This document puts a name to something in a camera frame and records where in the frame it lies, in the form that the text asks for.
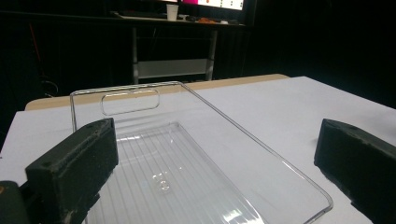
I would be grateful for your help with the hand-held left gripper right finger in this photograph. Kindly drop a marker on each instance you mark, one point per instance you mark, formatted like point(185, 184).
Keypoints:
point(361, 165)

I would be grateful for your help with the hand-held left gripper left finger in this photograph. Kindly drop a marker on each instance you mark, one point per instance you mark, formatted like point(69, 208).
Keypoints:
point(71, 165)

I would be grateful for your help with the clear plastic container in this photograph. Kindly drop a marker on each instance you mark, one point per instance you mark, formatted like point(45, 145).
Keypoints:
point(186, 161)

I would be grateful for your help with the white table cover sheet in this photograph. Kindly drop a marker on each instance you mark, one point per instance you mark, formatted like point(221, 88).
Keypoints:
point(280, 118)

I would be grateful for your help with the white metal rack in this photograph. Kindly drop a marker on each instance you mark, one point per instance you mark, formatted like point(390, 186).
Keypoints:
point(171, 68)

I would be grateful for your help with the white paper cup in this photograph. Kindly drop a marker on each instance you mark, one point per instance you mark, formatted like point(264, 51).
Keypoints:
point(172, 12)

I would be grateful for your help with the small orange object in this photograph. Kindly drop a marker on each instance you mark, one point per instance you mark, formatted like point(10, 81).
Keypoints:
point(206, 20)

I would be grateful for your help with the computer monitor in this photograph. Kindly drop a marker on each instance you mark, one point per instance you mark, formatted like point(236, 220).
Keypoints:
point(218, 3)

